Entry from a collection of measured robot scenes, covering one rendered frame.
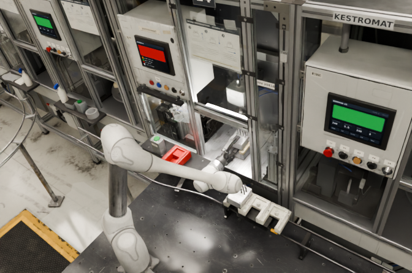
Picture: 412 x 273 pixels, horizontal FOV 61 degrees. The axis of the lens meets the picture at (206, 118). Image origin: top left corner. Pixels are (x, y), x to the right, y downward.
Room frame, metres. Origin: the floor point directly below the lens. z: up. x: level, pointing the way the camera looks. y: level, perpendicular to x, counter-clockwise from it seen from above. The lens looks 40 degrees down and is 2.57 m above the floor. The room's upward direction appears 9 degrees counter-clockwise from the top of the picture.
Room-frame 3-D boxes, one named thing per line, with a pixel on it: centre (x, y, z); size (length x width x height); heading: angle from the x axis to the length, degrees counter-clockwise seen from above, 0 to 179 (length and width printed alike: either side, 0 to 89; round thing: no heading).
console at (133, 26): (1.86, 0.16, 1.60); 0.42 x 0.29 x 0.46; 48
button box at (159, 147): (1.75, 0.34, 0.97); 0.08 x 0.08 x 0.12; 48
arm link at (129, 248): (1.08, 0.53, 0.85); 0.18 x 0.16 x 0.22; 28
